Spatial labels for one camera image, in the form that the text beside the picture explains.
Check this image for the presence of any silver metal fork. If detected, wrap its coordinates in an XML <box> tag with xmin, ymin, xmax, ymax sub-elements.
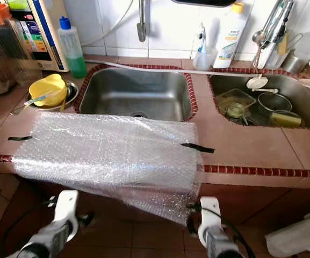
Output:
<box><xmin>11</xmin><ymin>91</ymin><xmax>53</xmax><ymax>115</ymax></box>

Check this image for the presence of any yellow plastic cup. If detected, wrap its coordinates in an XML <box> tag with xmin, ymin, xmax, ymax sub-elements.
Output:
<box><xmin>28</xmin><ymin>74</ymin><xmax>68</xmax><ymax>107</ymax></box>

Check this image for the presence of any stainless steel bowl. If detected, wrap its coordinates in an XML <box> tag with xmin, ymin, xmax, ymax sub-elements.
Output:
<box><xmin>26</xmin><ymin>81</ymin><xmax>79</xmax><ymax>112</ymax></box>

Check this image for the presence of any orange-lid glass jar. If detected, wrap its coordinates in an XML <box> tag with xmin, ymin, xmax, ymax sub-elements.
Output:
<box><xmin>0</xmin><ymin>3</ymin><xmax>40</xmax><ymax>87</ymax></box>

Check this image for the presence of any green dish soap bottle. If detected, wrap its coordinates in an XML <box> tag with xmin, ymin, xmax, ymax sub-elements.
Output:
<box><xmin>58</xmin><ymin>16</ymin><xmax>88</xmax><ymax>80</ymax></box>

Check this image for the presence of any beige water ionizer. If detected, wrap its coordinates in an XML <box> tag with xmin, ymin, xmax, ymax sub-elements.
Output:
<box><xmin>7</xmin><ymin>0</ymin><xmax>69</xmax><ymax>73</ymax></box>

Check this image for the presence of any clear bubble wrap sheet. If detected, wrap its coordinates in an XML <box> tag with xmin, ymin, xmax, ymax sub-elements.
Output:
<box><xmin>12</xmin><ymin>112</ymin><xmax>204</xmax><ymax>226</ymax></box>

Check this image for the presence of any stainless steel sink basin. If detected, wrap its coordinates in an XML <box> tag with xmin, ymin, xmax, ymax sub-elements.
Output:
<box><xmin>206</xmin><ymin>70</ymin><xmax>310</xmax><ymax>130</ymax></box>
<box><xmin>75</xmin><ymin>64</ymin><xmax>198</xmax><ymax>122</ymax></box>

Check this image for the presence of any white rigid pipe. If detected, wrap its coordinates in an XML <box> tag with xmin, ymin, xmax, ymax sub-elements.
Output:
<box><xmin>88</xmin><ymin>58</ymin><xmax>310</xmax><ymax>93</ymax></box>

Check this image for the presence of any silver faucet spout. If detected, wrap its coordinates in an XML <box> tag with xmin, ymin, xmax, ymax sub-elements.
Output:
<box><xmin>138</xmin><ymin>0</ymin><xmax>146</xmax><ymax>42</ymax></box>

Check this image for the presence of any clear plastic cup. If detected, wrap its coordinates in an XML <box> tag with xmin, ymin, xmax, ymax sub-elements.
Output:
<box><xmin>192</xmin><ymin>47</ymin><xmax>216</xmax><ymax>70</ymax></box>

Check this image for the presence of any blue white toothbrush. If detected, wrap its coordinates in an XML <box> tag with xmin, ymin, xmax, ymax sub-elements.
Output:
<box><xmin>198</xmin><ymin>23</ymin><xmax>208</xmax><ymax>54</ymax></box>

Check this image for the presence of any clear plastic food container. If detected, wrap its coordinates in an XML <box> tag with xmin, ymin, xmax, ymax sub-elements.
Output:
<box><xmin>215</xmin><ymin>89</ymin><xmax>256</xmax><ymax>119</ymax></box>

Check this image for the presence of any black pan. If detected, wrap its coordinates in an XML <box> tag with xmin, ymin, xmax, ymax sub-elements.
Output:
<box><xmin>171</xmin><ymin>0</ymin><xmax>237</xmax><ymax>7</ymax></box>

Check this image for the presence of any small glass cup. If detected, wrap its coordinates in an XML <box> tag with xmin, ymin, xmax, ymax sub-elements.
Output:
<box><xmin>227</xmin><ymin>102</ymin><xmax>247</xmax><ymax>119</ymax></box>

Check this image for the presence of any white detergent bottle orange cap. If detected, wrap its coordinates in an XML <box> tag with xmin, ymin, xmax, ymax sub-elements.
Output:
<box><xmin>213</xmin><ymin>3</ymin><xmax>248</xmax><ymax>69</ymax></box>

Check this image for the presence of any silver ladle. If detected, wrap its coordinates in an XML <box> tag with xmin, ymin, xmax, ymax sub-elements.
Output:
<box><xmin>251</xmin><ymin>30</ymin><xmax>267</xmax><ymax>68</ymax></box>

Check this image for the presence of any stainless steel pot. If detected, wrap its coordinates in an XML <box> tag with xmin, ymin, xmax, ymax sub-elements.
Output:
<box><xmin>257</xmin><ymin>92</ymin><xmax>292</xmax><ymax>118</ymax></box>

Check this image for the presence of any white plastic bag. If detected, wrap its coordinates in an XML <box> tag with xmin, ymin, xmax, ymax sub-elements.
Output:
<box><xmin>265</xmin><ymin>209</ymin><xmax>310</xmax><ymax>257</ymax></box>

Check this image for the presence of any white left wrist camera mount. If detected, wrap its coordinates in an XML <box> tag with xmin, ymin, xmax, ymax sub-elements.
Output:
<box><xmin>54</xmin><ymin>190</ymin><xmax>79</xmax><ymax>224</ymax></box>

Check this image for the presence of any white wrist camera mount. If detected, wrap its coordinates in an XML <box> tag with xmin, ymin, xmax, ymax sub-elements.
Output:
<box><xmin>198</xmin><ymin>196</ymin><xmax>222</xmax><ymax>234</ymax></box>
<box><xmin>54</xmin><ymin>190</ymin><xmax>79</xmax><ymax>224</ymax></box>

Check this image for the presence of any white flexible hose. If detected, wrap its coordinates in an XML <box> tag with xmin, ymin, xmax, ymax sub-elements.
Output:
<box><xmin>82</xmin><ymin>0</ymin><xmax>136</xmax><ymax>48</ymax></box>

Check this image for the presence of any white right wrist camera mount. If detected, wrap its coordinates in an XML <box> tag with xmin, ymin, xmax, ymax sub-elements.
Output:
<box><xmin>198</xmin><ymin>196</ymin><xmax>222</xmax><ymax>234</ymax></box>

